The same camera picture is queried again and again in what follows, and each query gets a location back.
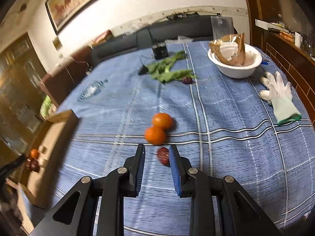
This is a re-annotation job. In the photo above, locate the large red jujube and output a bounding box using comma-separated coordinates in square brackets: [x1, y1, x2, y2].
[26, 159, 40, 173]

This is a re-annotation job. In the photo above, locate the orange mandarin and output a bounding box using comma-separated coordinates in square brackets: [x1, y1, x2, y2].
[30, 149, 40, 159]
[152, 113, 173, 131]
[145, 126, 167, 146]

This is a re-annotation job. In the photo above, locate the central red jujube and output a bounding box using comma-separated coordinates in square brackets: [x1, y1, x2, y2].
[157, 147, 170, 167]

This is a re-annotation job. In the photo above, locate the shallow cardboard box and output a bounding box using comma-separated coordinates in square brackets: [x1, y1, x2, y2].
[19, 110, 79, 208]

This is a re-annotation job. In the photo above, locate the wooden cabinet door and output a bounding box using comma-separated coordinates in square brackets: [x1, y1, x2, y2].
[1, 33, 46, 165]

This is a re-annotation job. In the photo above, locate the maroon armchair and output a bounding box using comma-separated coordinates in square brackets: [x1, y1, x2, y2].
[40, 46, 92, 107]

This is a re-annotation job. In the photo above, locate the blue plaid tablecloth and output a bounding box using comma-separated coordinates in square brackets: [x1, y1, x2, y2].
[49, 41, 314, 235]

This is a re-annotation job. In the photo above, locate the white work glove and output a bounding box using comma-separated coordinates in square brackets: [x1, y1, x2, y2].
[259, 71, 302, 126]

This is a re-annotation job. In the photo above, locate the dark jujube by greens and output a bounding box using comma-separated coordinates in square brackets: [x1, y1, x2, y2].
[182, 77, 193, 85]

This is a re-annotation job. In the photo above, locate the green leafy vegetable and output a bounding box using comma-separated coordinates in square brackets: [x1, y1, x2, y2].
[144, 50, 196, 83]

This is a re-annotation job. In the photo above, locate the white plastic bowl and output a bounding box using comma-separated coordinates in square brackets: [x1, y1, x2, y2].
[208, 42, 262, 79]

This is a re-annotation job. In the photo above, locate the brown crumpled plastic bag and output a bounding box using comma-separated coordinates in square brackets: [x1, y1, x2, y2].
[209, 33, 246, 67]

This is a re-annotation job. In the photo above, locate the wooden sideboard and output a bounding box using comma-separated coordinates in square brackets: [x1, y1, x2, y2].
[250, 25, 314, 124]

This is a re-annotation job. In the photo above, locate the small black device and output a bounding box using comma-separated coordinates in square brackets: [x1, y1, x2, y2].
[152, 42, 169, 60]

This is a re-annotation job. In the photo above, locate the framed picture on sofa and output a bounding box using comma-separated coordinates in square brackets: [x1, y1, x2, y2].
[92, 30, 113, 46]

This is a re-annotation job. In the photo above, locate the dark grey sofa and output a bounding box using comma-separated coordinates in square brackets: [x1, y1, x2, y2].
[91, 15, 215, 67]

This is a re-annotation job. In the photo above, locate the clear plastic container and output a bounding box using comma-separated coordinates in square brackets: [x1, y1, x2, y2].
[210, 16, 236, 40]

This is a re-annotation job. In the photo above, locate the white cup on sideboard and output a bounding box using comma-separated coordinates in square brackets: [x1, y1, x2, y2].
[294, 32, 302, 49]

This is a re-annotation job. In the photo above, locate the black cable clip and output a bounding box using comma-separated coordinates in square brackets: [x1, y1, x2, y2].
[138, 65, 148, 75]

